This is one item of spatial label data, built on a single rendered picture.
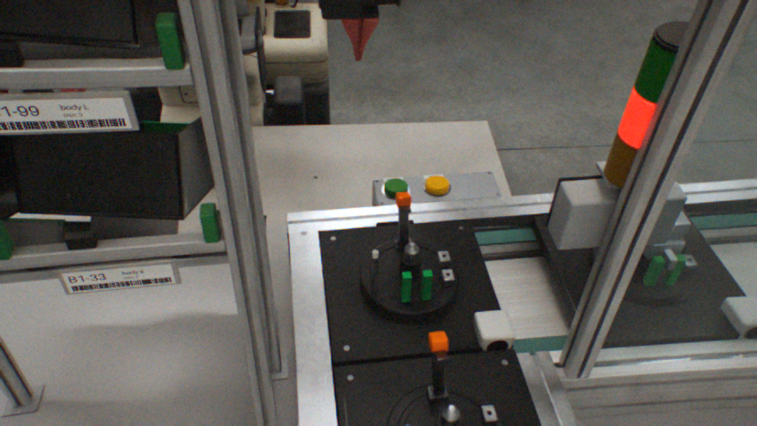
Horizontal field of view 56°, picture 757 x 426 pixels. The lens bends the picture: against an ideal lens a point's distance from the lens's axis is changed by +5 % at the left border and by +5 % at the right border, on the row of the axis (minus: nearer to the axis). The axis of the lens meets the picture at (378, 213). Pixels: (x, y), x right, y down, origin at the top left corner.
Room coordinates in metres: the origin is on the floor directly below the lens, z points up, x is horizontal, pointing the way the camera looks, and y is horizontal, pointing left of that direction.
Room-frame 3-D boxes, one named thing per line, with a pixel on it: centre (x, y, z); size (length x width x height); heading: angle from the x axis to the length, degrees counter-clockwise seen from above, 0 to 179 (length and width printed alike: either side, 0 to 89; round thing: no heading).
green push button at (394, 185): (0.84, -0.03, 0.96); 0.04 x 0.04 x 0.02
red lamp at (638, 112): (0.54, -0.26, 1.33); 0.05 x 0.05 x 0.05
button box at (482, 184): (0.85, -0.10, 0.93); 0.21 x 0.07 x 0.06; 99
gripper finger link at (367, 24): (0.81, 0.05, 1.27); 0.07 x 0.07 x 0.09; 9
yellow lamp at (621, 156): (0.54, -0.26, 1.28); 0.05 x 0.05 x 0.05
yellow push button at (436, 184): (0.85, -0.10, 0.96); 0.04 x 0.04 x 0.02
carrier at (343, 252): (0.63, -0.05, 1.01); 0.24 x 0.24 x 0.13; 9
